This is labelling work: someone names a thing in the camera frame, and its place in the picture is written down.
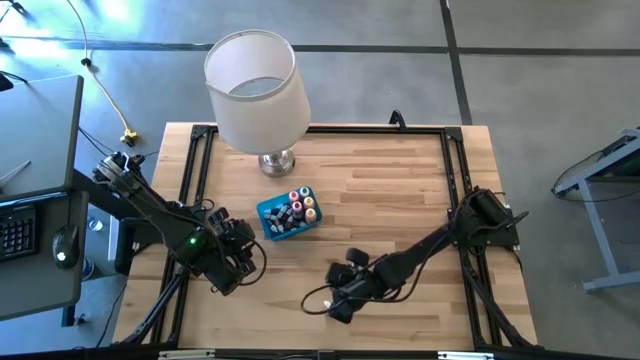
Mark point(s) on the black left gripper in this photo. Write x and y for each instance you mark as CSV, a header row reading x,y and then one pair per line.
x,y
230,262

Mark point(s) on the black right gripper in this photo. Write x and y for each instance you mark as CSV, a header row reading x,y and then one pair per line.
x,y
357,285

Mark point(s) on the small dark green dropper bottle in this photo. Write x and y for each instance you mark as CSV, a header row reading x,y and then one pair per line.
x,y
327,304

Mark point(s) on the small red dropper bottle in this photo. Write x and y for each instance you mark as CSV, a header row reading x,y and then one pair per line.
x,y
280,229

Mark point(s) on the small dark blue dropper bottle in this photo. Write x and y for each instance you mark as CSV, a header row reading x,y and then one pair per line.
x,y
282,220

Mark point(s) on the large red food colouring bottle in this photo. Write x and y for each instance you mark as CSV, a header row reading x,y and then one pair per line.
x,y
294,195
297,206

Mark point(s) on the teal plastic bin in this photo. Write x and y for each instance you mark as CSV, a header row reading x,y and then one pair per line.
x,y
302,231

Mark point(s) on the large green food colouring bottle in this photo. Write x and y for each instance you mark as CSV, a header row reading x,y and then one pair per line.
x,y
304,191

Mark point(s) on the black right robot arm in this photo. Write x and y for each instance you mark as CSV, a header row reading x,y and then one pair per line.
x,y
425,250

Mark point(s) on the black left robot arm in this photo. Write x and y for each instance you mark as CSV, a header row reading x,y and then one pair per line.
x,y
150,210

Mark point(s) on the white shade silver table lamp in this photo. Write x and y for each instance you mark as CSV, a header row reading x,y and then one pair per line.
x,y
260,120

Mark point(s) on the black computer mouse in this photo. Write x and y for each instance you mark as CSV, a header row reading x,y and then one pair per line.
x,y
65,247

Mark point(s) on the grey office desk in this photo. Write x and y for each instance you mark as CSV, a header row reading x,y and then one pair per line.
x,y
40,130

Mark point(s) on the black keyboard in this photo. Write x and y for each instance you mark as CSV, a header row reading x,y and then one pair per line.
x,y
17,232

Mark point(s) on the grey pen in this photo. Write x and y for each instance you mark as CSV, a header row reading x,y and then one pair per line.
x,y
15,172

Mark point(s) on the grey metal cart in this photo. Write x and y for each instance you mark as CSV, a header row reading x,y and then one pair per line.
x,y
597,235

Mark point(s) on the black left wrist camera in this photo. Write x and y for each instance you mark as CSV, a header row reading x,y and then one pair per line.
x,y
243,236

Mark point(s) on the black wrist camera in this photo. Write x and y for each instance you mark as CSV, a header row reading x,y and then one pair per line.
x,y
243,236
358,256

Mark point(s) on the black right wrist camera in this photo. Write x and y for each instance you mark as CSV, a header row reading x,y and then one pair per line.
x,y
358,256

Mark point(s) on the black aluminium rig frame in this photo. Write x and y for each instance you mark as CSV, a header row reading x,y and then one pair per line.
x,y
350,129

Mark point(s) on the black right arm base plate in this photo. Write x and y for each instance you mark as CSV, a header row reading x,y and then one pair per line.
x,y
505,237

